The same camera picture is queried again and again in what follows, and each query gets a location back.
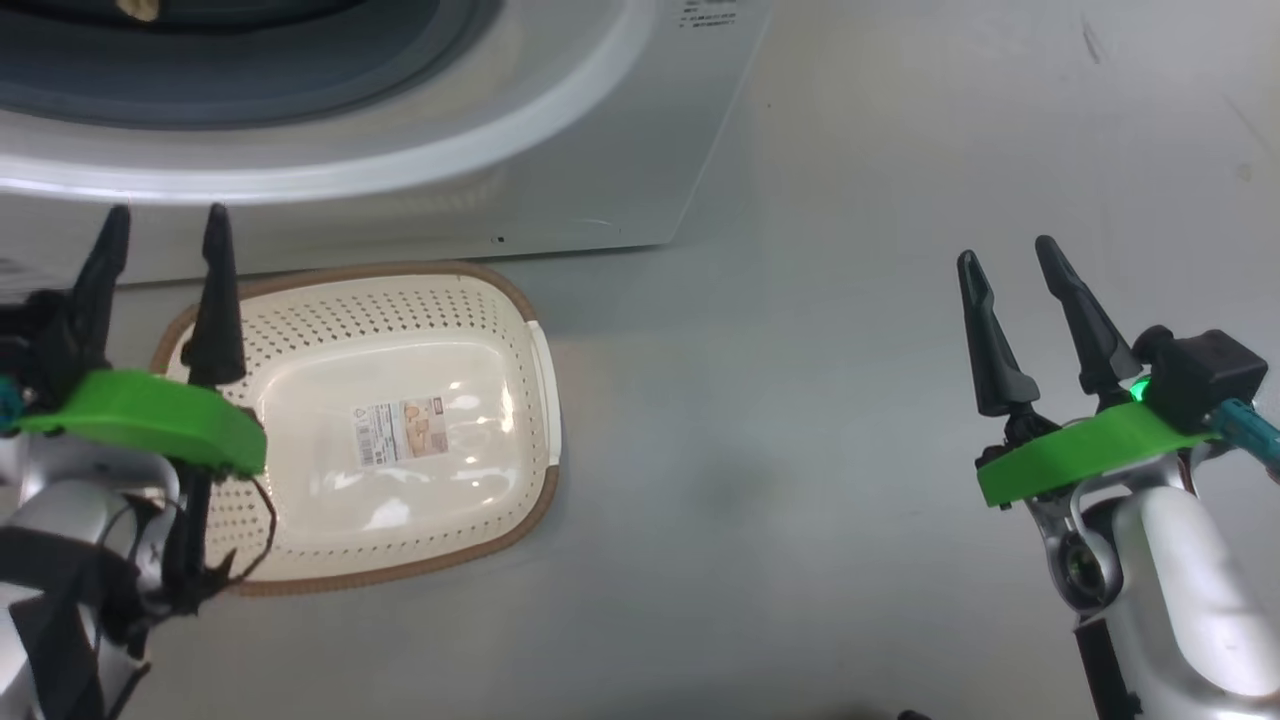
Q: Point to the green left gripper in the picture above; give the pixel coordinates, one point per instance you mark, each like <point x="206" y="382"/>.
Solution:
<point x="150" y="415"/>

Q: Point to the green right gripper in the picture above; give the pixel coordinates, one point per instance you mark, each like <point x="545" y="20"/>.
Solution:
<point x="1090" y="445"/>

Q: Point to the cream garment with blue cuffs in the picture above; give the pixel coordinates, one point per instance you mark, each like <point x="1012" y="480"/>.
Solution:
<point x="138" y="9"/>

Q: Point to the white front-load washing machine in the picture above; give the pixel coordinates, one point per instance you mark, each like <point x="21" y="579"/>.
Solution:
<point x="600" y="130"/>

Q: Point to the paper basket label sticker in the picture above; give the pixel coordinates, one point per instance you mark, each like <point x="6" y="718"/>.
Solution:
<point x="400" y="432"/>

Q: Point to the cream perforated basket brown rim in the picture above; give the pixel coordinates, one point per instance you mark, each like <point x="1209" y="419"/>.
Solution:
<point x="450" y="330"/>

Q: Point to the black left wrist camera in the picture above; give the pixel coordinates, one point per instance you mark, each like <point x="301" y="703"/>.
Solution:
<point x="30" y="340"/>

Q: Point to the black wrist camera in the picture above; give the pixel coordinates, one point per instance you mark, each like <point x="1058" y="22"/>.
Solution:
<point x="1210" y="375"/>
<point x="30" y="340"/>

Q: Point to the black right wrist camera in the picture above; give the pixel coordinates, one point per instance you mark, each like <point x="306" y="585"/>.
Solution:
<point x="1210" y="375"/>

